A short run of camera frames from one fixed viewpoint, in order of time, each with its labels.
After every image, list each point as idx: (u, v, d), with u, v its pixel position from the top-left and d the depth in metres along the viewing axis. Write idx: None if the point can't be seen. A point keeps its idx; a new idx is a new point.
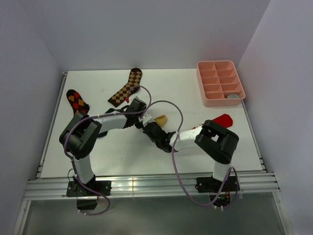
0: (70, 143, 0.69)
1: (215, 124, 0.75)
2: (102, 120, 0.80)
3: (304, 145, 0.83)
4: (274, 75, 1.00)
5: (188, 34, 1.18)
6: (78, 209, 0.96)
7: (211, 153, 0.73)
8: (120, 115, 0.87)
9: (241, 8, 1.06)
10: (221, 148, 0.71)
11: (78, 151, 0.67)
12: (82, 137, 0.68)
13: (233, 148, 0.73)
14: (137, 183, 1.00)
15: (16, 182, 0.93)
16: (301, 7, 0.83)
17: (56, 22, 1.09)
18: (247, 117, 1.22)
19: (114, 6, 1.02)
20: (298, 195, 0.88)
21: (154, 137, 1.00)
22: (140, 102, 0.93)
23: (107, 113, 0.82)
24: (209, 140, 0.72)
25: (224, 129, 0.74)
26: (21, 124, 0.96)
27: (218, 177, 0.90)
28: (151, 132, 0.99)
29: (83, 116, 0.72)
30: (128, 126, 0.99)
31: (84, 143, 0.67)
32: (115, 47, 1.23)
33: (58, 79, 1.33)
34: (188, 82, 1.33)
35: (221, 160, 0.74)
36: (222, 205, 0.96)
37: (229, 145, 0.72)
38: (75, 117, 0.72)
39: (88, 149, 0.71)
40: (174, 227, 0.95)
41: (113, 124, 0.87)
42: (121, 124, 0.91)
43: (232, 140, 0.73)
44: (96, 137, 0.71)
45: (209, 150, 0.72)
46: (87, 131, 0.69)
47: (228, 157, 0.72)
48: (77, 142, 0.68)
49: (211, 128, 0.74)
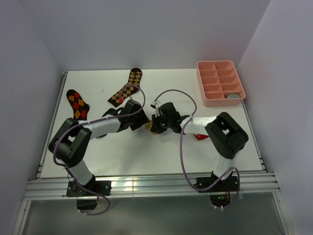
0: (60, 151, 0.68)
1: (230, 118, 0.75)
2: (93, 126, 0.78)
3: (304, 145, 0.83)
4: (274, 74, 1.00)
5: (188, 34, 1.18)
6: (78, 209, 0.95)
7: (216, 144, 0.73)
8: (113, 119, 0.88)
9: (240, 8, 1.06)
10: (228, 141, 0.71)
11: (68, 159, 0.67)
12: (72, 146, 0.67)
13: (239, 146, 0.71)
14: (137, 183, 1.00)
15: (16, 182, 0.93)
16: (300, 7, 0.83)
17: (56, 22, 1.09)
18: (246, 117, 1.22)
19: (114, 6, 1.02)
20: (298, 195, 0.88)
21: (167, 115, 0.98)
22: (134, 104, 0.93)
23: (99, 119, 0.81)
24: (218, 130, 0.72)
25: (236, 126, 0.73)
26: (21, 124, 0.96)
27: (218, 174, 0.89)
28: (165, 109, 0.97)
29: (72, 123, 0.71)
30: (122, 129, 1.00)
31: (74, 151, 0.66)
32: (115, 48, 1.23)
33: (58, 79, 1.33)
34: (188, 82, 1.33)
35: (225, 153, 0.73)
36: (222, 205, 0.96)
37: (235, 141, 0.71)
38: (64, 124, 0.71)
39: (78, 156, 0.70)
40: (174, 227, 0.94)
41: (106, 129, 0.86)
42: (114, 129, 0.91)
43: (240, 138, 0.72)
44: (86, 144, 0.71)
45: (215, 139, 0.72)
46: (77, 139, 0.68)
47: (231, 152, 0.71)
48: (66, 150, 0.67)
49: (225, 120, 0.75)
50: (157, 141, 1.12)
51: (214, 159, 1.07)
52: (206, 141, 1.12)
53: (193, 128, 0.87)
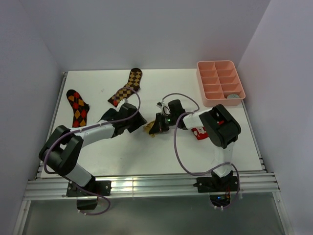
0: (51, 160, 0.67)
1: (224, 109, 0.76)
2: (85, 133, 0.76)
3: (304, 145, 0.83)
4: (274, 75, 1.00)
5: (188, 34, 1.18)
6: (78, 209, 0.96)
7: (209, 132, 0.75)
8: (106, 125, 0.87)
9: (240, 8, 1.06)
10: (218, 129, 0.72)
11: (59, 169, 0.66)
12: (62, 155, 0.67)
13: (230, 135, 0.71)
14: (137, 183, 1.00)
15: (16, 182, 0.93)
16: (301, 7, 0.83)
17: (56, 22, 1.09)
18: (246, 117, 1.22)
19: (114, 6, 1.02)
20: (298, 195, 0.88)
21: (173, 110, 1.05)
22: (128, 107, 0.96)
23: (90, 125, 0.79)
24: (211, 119, 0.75)
25: (229, 116, 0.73)
26: (21, 124, 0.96)
27: (216, 171, 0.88)
28: (172, 105, 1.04)
29: (63, 131, 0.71)
30: (117, 134, 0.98)
31: (64, 160, 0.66)
32: (115, 47, 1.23)
33: (58, 79, 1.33)
34: (188, 82, 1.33)
35: (217, 142, 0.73)
36: (222, 205, 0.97)
37: (227, 129, 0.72)
38: (55, 133, 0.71)
39: (70, 165, 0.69)
40: (174, 227, 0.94)
41: (99, 135, 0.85)
42: (108, 134, 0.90)
43: (232, 128, 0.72)
44: (78, 153, 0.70)
45: (208, 127, 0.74)
46: (68, 148, 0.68)
47: (222, 141, 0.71)
48: (57, 159, 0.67)
49: (218, 111, 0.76)
50: (158, 140, 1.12)
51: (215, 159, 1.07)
52: (206, 141, 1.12)
53: (193, 121, 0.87)
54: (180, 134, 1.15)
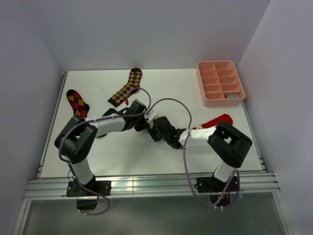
0: (65, 147, 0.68)
1: (230, 126, 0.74)
2: (99, 124, 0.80)
3: (304, 145, 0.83)
4: (274, 74, 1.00)
5: (187, 34, 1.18)
6: (78, 209, 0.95)
7: (223, 155, 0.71)
8: (118, 118, 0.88)
9: (240, 8, 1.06)
10: (234, 151, 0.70)
11: (73, 155, 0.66)
12: (77, 142, 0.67)
13: (245, 152, 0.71)
14: (137, 183, 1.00)
15: (16, 183, 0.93)
16: (300, 8, 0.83)
17: (56, 21, 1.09)
18: (246, 117, 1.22)
19: (114, 6, 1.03)
20: (298, 195, 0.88)
21: (163, 132, 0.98)
22: (140, 104, 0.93)
23: (104, 117, 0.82)
24: (223, 142, 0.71)
25: (238, 132, 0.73)
26: (21, 123, 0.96)
27: (220, 177, 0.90)
28: (160, 126, 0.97)
29: (78, 120, 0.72)
30: (127, 129, 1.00)
31: (79, 147, 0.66)
32: (115, 47, 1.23)
33: (58, 79, 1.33)
34: (188, 82, 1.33)
35: (233, 163, 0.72)
36: (222, 205, 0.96)
37: (241, 147, 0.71)
38: (71, 121, 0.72)
39: (83, 154, 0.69)
40: (174, 227, 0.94)
41: (110, 127, 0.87)
42: (118, 128, 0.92)
43: (244, 143, 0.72)
44: (91, 142, 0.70)
45: (221, 151, 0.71)
46: (83, 136, 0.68)
47: (239, 160, 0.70)
48: (72, 146, 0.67)
49: (226, 129, 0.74)
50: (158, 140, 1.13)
51: (214, 159, 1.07)
52: None
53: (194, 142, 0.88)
54: None
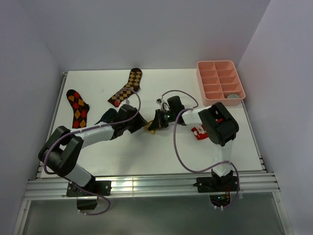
0: (50, 160, 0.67)
1: (223, 107, 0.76)
2: (85, 134, 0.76)
3: (304, 145, 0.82)
4: (274, 74, 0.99)
5: (188, 34, 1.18)
6: (78, 209, 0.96)
7: (208, 129, 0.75)
8: (106, 126, 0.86)
9: (240, 8, 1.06)
10: (217, 126, 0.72)
11: (58, 169, 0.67)
12: (62, 155, 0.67)
13: (229, 132, 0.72)
14: (137, 183, 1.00)
15: (16, 183, 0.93)
16: (300, 8, 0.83)
17: (56, 21, 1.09)
18: (247, 117, 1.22)
19: (114, 6, 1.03)
20: (298, 196, 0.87)
21: (172, 106, 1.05)
22: (127, 109, 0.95)
23: (90, 127, 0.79)
24: (210, 116, 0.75)
25: (228, 114, 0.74)
26: (22, 123, 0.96)
27: (216, 170, 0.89)
28: (171, 101, 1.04)
29: (63, 132, 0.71)
30: (116, 137, 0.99)
31: (64, 160, 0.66)
32: (115, 48, 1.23)
33: (58, 79, 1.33)
34: (189, 82, 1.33)
35: (215, 139, 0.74)
36: (222, 205, 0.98)
37: (225, 126, 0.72)
38: (55, 133, 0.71)
39: (69, 166, 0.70)
40: (174, 227, 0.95)
41: (99, 136, 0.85)
42: (107, 136, 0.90)
43: (230, 124, 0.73)
44: (77, 154, 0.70)
45: (206, 123, 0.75)
46: (68, 148, 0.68)
47: (219, 137, 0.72)
48: (56, 159, 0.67)
49: (217, 108, 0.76)
50: (157, 140, 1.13)
51: (214, 159, 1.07)
52: (206, 141, 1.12)
53: (193, 117, 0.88)
54: (181, 134, 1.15)
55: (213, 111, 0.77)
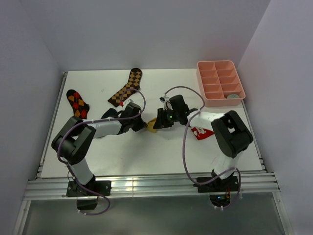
0: (63, 148, 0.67)
1: (237, 116, 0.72)
2: (97, 125, 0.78)
3: (304, 145, 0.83)
4: (274, 74, 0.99)
5: (188, 34, 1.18)
6: (78, 209, 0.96)
7: (220, 141, 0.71)
8: (114, 121, 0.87)
9: (240, 8, 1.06)
10: (232, 139, 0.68)
11: (72, 156, 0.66)
12: (75, 143, 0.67)
13: (242, 146, 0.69)
14: (137, 183, 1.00)
15: (16, 183, 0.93)
16: (301, 8, 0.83)
17: (56, 21, 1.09)
18: (246, 117, 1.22)
19: (114, 6, 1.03)
20: (298, 195, 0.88)
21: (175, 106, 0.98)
22: (133, 107, 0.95)
23: (101, 119, 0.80)
24: (224, 127, 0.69)
25: (243, 126, 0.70)
26: (22, 123, 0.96)
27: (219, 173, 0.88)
28: (174, 101, 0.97)
29: (77, 121, 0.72)
30: (123, 132, 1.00)
31: (78, 148, 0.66)
32: (115, 47, 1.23)
33: (58, 79, 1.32)
34: (189, 82, 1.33)
35: (227, 152, 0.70)
36: (222, 205, 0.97)
37: (240, 140, 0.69)
38: (69, 122, 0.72)
39: (81, 154, 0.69)
40: (174, 227, 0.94)
41: (107, 130, 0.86)
42: (115, 130, 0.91)
43: (243, 137, 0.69)
44: (89, 143, 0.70)
45: (219, 134, 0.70)
46: (81, 136, 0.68)
47: (233, 151, 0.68)
48: (70, 147, 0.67)
49: (231, 118, 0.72)
50: (157, 140, 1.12)
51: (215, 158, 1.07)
52: (206, 141, 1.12)
53: (201, 122, 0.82)
54: (181, 134, 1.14)
55: (226, 120, 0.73)
